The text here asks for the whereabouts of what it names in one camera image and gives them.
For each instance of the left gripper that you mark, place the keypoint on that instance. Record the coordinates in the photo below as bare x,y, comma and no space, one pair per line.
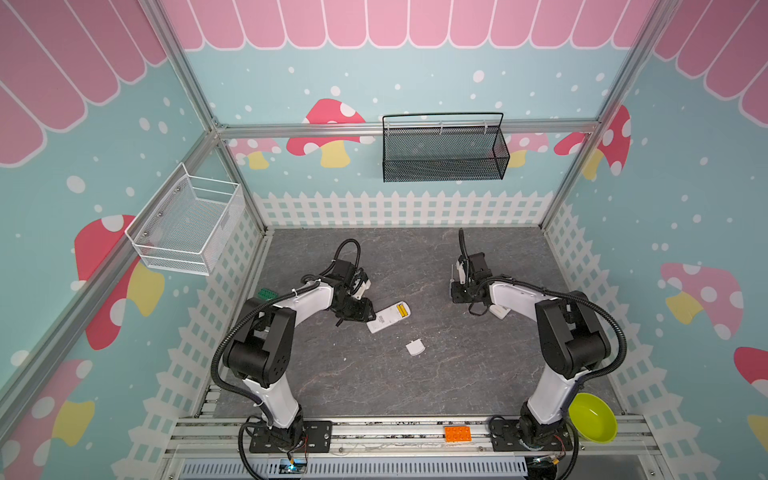
363,313

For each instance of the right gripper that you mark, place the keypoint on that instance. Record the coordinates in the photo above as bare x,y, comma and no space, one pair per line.
461,291

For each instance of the white battery cover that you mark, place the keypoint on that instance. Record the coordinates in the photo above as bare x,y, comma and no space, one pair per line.
416,347

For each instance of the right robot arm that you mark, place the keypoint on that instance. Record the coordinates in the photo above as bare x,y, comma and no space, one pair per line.
579,341

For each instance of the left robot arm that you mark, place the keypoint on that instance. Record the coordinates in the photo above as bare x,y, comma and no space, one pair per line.
253,357

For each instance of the green toy brick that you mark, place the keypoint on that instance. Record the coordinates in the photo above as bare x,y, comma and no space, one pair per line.
265,294

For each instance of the lime green bowl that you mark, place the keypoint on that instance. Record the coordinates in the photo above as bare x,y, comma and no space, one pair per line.
593,418

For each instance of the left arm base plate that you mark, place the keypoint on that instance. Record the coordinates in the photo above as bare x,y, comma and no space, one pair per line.
302,436

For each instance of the orange toy brick on rail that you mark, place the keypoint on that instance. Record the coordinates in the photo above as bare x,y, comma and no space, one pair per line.
457,434

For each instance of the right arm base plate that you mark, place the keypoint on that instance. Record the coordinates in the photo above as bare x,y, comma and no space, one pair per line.
527,435

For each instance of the black mesh wall basket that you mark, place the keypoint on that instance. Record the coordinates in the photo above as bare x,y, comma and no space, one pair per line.
442,147

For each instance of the white wire wall basket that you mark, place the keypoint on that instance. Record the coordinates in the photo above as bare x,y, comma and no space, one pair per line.
185,227

